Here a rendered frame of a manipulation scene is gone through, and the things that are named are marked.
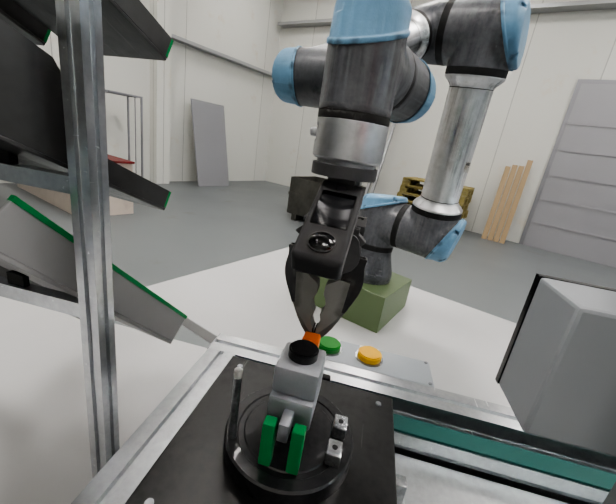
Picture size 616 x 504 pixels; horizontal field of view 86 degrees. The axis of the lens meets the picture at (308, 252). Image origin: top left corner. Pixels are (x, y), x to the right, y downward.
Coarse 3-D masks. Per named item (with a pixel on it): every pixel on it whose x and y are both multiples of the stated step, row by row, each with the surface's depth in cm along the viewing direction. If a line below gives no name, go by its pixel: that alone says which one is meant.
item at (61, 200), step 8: (112, 160) 418; (120, 160) 429; (128, 160) 441; (128, 168) 438; (32, 192) 478; (40, 192) 461; (48, 192) 445; (56, 192) 430; (48, 200) 450; (56, 200) 435; (64, 200) 421; (112, 200) 433; (120, 200) 442; (64, 208) 425; (112, 208) 436; (120, 208) 445; (128, 208) 454
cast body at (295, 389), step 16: (288, 352) 33; (304, 352) 32; (320, 352) 34; (288, 368) 31; (304, 368) 32; (320, 368) 32; (288, 384) 32; (304, 384) 31; (320, 384) 36; (272, 400) 32; (288, 400) 32; (304, 400) 32; (288, 416) 31; (304, 416) 32; (288, 432) 30
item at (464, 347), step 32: (256, 256) 124; (160, 288) 90; (192, 288) 92; (224, 288) 95; (256, 288) 98; (416, 288) 117; (192, 320) 77; (224, 320) 79; (256, 320) 81; (288, 320) 84; (416, 320) 94; (448, 320) 97; (480, 320) 100; (416, 352) 78; (448, 352) 80; (480, 352) 83; (448, 384) 69; (480, 384) 70
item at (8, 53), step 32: (0, 32) 22; (0, 64) 23; (32, 64) 24; (0, 96) 23; (32, 96) 25; (0, 128) 23; (32, 128) 25; (64, 128) 27; (32, 160) 30; (64, 160) 28; (128, 192) 34; (160, 192) 38
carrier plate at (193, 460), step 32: (224, 384) 44; (256, 384) 45; (192, 416) 38; (224, 416) 39; (352, 416) 42; (384, 416) 43; (192, 448) 35; (384, 448) 38; (160, 480) 31; (192, 480) 32; (224, 480) 32; (352, 480) 34; (384, 480) 34
